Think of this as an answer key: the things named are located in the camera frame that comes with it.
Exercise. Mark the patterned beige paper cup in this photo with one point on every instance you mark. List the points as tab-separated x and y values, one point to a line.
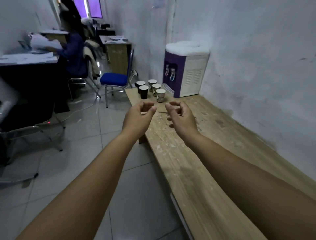
160	96
156	89
151	84

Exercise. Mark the person's right forearm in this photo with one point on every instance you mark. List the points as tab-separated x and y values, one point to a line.
249	190

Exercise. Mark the person's left hand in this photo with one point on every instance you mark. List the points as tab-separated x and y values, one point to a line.
135	121

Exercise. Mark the white and purple water dispenser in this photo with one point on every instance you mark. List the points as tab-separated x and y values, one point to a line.
190	71

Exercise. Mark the black chair with metal frame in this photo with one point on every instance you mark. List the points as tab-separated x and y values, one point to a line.
22	123

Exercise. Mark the small wooden desk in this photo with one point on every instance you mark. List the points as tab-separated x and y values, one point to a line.
118	55

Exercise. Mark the black paper cup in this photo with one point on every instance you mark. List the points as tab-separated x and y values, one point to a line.
139	86
144	92

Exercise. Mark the purple tinted window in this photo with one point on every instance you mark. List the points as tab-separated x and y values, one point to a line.
91	8

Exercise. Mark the black office desk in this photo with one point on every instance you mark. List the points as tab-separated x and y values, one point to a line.
27	81

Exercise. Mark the person's left thumb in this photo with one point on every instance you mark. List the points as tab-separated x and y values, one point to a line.
151	111

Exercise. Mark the metal chair with beige jacket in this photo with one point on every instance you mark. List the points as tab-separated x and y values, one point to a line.
89	66

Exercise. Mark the person's right hand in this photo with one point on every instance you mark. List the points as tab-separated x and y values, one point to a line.
184	122

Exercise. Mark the blue padded metal chair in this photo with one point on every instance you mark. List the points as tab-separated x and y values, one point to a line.
113	78

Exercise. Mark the person's left forearm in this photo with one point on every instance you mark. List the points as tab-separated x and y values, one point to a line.
81	195

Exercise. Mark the long wooden table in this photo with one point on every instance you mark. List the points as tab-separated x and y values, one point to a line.
209	153

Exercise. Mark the person's right thumb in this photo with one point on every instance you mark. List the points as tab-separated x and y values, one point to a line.
170	108

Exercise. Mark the white papers on desk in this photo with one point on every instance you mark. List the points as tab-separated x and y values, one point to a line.
27	58

